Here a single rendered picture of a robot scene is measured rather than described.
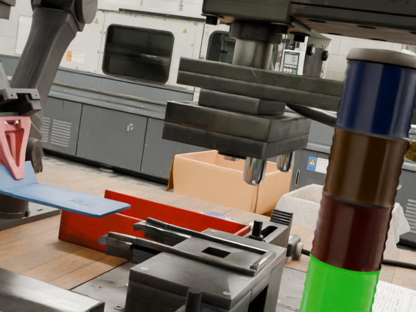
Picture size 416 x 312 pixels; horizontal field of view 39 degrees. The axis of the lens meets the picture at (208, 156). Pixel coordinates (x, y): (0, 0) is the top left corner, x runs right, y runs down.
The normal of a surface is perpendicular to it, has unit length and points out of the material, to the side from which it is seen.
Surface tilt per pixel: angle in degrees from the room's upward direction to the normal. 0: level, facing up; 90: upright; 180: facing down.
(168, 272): 0
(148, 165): 90
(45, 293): 0
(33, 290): 0
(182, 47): 90
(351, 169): 104
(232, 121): 90
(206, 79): 90
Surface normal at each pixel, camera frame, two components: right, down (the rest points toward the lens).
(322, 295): -0.58, -0.23
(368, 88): -0.56, 0.27
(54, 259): 0.16, -0.98
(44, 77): 0.96, 0.16
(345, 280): -0.13, -0.13
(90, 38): -0.42, 0.06
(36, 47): -0.09, -0.39
